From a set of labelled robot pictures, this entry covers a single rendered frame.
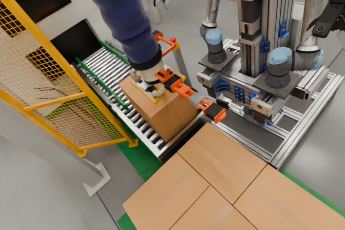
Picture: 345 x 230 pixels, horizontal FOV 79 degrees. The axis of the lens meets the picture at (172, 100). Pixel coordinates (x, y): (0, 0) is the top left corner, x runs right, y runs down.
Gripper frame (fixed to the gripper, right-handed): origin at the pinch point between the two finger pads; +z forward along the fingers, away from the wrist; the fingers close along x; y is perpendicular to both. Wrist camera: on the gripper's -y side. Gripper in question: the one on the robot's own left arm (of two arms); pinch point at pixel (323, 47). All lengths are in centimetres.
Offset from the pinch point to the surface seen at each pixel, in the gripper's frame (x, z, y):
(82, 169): 148, 116, -126
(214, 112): 27, 22, -37
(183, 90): 53, 23, -34
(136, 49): 81, 1, -37
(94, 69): 262, 97, -38
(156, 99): 74, 35, -43
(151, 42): 79, 2, -27
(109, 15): 83, -22, -41
